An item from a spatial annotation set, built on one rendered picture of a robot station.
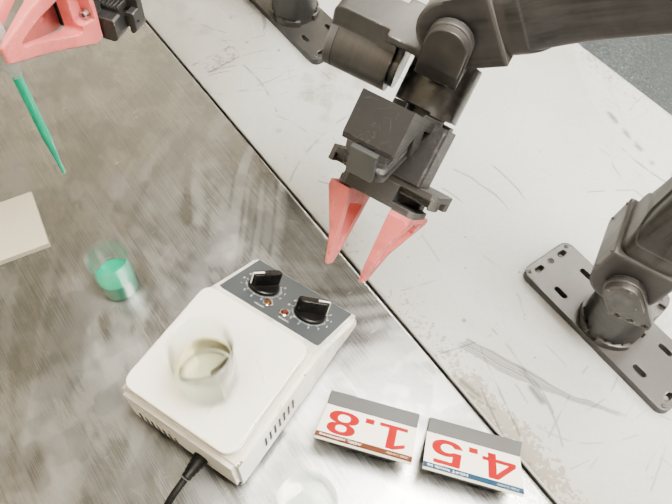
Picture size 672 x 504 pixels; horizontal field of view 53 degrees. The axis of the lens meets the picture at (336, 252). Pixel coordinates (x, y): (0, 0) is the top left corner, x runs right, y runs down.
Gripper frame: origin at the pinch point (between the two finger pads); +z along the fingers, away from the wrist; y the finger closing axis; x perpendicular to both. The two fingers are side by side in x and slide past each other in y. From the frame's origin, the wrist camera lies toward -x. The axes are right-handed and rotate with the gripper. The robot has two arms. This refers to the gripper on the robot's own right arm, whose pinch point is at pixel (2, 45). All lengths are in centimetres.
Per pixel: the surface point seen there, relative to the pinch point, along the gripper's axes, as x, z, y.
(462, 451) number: 31, 3, 39
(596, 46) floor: 119, -179, 52
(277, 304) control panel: 27.3, -2.3, 18.2
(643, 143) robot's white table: 32, -44, 50
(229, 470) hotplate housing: 27.2, 14.0, 21.0
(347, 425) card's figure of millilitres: 30.6, 5.4, 28.6
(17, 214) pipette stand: 32.0, -3.9, -15.2
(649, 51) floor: 119, -184, 69
